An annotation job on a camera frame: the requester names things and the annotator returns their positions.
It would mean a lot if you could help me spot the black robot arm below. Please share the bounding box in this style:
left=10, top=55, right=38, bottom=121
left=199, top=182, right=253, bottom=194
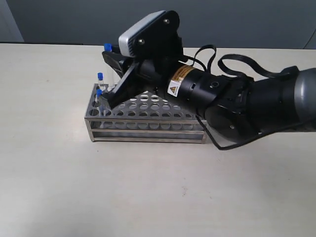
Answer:
left=102, top=52, right=316, bottom=147

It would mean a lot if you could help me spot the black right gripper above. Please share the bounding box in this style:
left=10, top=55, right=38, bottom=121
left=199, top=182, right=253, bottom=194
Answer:
left=101, top=51, right=183, bottom=109

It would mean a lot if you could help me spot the stainless steel test tube rack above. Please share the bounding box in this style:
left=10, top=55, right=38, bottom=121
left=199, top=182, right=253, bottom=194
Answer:
left=84, top=84, right=207, bottom=144

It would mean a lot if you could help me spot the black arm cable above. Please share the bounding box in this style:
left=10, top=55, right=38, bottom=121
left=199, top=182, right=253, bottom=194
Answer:
left=182, top=44, right=316, bottom=151

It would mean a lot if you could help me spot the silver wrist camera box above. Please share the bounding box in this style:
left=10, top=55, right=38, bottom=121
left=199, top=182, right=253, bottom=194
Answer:
left=118, top=10, right=185, bottom=62

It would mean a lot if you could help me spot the blue-capped test tube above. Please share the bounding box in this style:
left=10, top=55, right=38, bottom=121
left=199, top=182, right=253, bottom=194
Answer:
left=104, top=43, right=113, bottom=52
left=93, top=89, right=102, bottom=108
left=97, top=72, right=105, bottom=91

